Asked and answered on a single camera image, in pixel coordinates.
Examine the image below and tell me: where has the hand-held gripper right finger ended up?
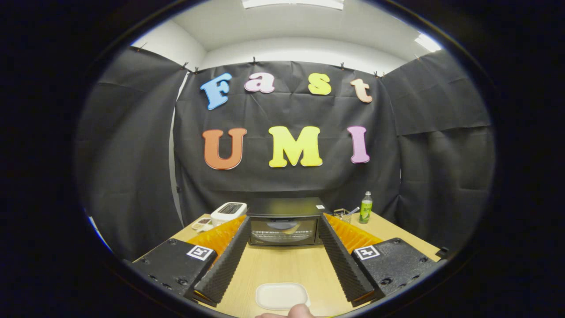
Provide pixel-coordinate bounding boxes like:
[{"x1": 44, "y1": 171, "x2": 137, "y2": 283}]
[{"x1": 318, "y1": 213, "x2": 447, "y2": 307}]

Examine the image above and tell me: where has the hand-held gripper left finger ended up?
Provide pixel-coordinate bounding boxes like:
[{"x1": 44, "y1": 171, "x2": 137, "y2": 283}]
[{"x1": 131, "y1": 215, "x2": 251, "y2": 308}]

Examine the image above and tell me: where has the black toaster oven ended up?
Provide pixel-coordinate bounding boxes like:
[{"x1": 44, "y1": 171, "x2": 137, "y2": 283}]
[{"x1": 246, "y1": 197, "x2": 330, "y2": 247}]

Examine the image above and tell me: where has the white pop-up toaster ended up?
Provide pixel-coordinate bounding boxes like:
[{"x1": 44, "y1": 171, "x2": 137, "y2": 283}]
[{"x1": 211, "y1": 202, "x2": 248, "y2": 227}]

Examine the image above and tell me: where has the green drink bottle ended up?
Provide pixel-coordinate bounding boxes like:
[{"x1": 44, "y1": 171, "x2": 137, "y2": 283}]
[{"x1": 359, "y1": 191, "x2": 373, "y2": 224}]

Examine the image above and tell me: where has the white rectangular plate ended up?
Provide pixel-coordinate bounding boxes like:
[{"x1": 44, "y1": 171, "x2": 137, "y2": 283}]
[{"x1": 255, "y1": 283, "x2": 310, "y2": 311}]

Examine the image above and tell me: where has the small ceiling light panel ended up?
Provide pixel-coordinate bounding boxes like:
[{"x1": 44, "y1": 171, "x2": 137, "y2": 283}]
[{"x1": 414, "y1": 34, "x2": 442, "y2": 53}]

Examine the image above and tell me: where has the long ceiling light panel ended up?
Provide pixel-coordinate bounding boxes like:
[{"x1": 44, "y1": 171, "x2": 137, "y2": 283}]
[{"x1": 242, "y1": 0, "x2": 345, "y2": 10}]

